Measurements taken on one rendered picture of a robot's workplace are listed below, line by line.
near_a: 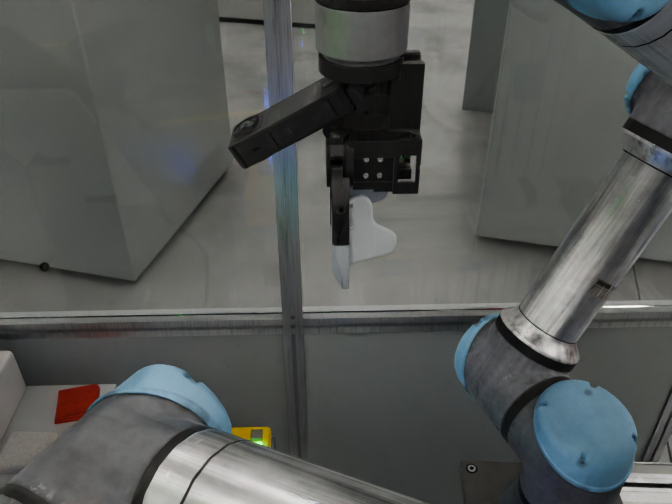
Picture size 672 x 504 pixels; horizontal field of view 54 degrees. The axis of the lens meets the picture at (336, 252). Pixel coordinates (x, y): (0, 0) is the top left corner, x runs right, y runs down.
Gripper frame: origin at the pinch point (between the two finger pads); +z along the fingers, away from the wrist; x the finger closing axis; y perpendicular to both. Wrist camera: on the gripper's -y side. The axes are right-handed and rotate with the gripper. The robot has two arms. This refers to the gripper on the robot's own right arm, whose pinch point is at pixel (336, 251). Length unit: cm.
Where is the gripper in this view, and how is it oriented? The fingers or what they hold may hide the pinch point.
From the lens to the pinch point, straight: 65.4
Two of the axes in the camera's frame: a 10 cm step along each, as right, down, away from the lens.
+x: -0.3, -5.8, 8.2
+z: 0.0, 8.2, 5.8
